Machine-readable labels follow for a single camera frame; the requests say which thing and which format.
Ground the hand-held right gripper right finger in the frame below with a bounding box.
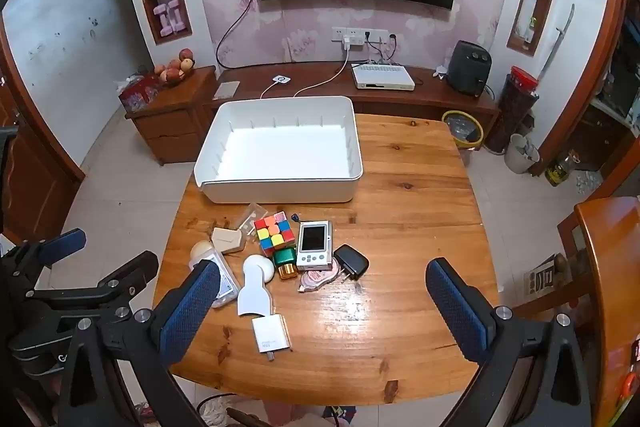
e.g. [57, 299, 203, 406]
[425, 257, 593, 427]

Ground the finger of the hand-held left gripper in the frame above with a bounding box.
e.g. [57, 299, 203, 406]
[0, 228, 87, 294]
[20, 251, 160, 323]

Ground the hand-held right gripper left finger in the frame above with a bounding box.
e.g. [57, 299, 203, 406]
[57, 259, 223, 427]

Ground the beige small case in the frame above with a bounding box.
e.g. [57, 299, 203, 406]
[210, 227, 246, 255]

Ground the multicoloured puzzle cube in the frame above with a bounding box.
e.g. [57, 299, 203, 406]
[253, 211, 293, 258]

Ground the pink correction tape dispenser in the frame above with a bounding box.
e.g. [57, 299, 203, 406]
[298, 268, 337, 294]

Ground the white plastic storage bin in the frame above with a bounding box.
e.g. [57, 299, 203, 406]
[193, 96, 364, 204]

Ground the cream round object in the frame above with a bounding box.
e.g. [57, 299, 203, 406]
[190, 241, 216, 270]

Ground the white squeeze tube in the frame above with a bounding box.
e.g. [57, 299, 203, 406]
[236, 254, 276, 317]

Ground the white charger plug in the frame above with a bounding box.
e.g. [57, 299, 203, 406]
[251, 313, 292, 363]

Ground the printed magazine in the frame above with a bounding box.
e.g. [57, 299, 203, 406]
[524, 254, 558, 300]

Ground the green and gold small box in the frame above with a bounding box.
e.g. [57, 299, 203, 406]
[272, 248, 299, 280]

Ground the clear plastic case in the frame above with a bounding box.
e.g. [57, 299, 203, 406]
[235, 203, 268, 235]

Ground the black power adapter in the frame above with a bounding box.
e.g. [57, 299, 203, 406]
[332, 244, 371, 282]

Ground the wooden chair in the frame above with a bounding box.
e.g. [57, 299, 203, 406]
[512, 202, 601, 323]

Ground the wooden side cabinet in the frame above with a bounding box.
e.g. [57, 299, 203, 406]
[124, 66, 217, 166]

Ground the orange wooden side table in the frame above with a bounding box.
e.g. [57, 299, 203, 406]
[572, 197, 640, 427]

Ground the red tissue box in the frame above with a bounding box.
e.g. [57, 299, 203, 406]
[117, 74, 161, 112]

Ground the white bucket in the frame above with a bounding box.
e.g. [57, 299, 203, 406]
[504, 133, 541, 174]

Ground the dark glass jar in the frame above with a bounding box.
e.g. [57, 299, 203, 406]
[545, 152, 576, 186]

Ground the yellow-rimmed trash bin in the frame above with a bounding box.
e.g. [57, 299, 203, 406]
[442, 109, 485, 151]

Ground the grey mat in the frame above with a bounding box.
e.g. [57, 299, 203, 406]
[212, 81, 242, 100]

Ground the bowl of fruit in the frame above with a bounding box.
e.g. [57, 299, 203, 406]
[154, 48, 196, 86]

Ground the tall dark woven basket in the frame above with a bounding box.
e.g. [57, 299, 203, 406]
[487, 66, 541, 152]

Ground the dark air fryer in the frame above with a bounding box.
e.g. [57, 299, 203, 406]
[446, 40, 493, 96]

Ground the white set-top box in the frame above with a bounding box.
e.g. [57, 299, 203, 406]
[351, 63, 417, 92]

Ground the long white sword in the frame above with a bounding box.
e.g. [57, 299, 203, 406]
[537, 4, 576, 82]

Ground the white digital camera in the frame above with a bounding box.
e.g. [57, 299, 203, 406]
[296, 221, 334, 271]

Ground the white charging cable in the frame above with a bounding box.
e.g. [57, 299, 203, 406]
[260, 47, 351, 100]

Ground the black television cable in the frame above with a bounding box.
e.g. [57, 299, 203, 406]
[216, 0, 259, 68]

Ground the white wall power outlet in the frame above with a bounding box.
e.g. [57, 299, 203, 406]
[331, 27, 388, 50]

